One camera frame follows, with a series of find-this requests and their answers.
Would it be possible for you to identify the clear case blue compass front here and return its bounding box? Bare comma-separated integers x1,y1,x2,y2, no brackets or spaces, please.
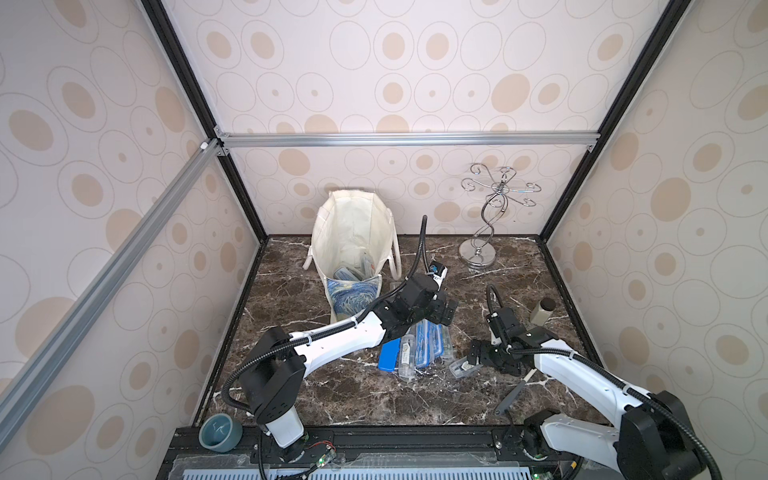
415,320,431,369

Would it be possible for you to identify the clear case blue compass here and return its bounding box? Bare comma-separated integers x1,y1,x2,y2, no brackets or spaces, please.
428,322,444,360
415,320,431,369

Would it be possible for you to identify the clear case with barcode label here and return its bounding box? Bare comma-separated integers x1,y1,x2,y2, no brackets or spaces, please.
448,356,482,379

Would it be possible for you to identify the Starry Night canvas tote bag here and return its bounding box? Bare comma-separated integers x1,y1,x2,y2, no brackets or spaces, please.
303,190,402,323

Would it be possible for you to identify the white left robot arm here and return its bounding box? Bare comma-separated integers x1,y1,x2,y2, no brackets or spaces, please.
221,262,458,449

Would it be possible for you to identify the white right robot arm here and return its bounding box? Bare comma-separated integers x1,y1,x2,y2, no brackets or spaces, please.
456,308,719,479

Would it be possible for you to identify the small glass bottle black cap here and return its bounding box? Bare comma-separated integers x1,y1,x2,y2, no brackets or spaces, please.
529,297,557,326

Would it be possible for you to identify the clear slim case front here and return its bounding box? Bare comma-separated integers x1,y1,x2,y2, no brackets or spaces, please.
397,333,416,381

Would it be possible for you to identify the chrome jewelry stand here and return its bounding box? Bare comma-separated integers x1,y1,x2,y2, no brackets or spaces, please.
458,162,542,270

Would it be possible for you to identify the grey green bowl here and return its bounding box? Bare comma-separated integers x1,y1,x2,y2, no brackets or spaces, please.
198,413,243,453

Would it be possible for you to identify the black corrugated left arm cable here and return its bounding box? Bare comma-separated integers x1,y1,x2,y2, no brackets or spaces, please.
220,214,430,415

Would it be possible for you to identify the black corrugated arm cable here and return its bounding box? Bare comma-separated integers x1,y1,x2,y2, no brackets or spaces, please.
220,214,430,415
484,283,724,480

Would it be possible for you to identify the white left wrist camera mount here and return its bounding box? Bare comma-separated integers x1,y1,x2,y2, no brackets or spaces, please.
427,260,447,289

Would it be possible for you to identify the white spatula black handle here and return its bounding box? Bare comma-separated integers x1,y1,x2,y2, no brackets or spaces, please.
494,369,537,416

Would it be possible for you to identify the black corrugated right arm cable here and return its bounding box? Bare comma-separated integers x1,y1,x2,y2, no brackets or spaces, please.
484,283,724,480

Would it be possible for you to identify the aluminium frame rail back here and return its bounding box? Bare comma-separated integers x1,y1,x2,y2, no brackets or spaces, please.
220,130,600,149

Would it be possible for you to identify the aluminium frame rail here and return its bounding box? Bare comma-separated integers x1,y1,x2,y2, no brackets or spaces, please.
220,130,600,149
1,138,222,448

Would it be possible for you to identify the black corner frame post left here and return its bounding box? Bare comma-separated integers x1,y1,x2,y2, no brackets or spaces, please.
140,0,269,243

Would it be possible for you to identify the black corner frame post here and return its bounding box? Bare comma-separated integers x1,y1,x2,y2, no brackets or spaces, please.
140,0,269,243
539,0,692,243

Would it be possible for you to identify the black corner frame post right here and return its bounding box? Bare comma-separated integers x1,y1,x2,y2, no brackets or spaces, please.
539,0,692,243

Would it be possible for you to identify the aluminium frame rail left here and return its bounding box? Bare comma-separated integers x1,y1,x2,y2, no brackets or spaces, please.
1,138,222,448

